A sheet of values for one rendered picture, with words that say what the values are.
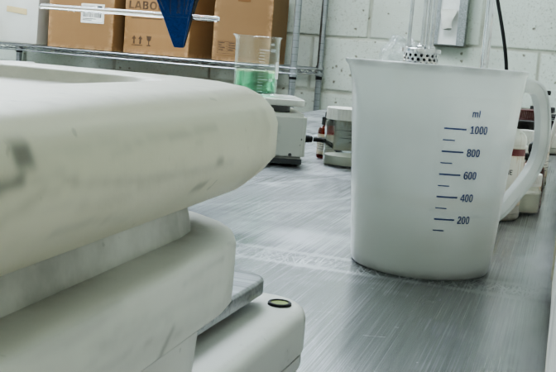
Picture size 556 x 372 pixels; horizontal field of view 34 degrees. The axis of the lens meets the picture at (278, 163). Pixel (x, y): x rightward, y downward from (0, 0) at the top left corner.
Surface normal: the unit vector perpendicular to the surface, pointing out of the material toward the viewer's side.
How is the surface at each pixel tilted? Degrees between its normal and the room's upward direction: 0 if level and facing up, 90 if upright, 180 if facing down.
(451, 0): 90
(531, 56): 90
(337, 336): 0
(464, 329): 0
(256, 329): 0
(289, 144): 90
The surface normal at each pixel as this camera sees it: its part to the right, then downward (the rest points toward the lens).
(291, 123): 0.11, 0.13
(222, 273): 0.95, 0.11
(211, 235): 0.15, -0.98
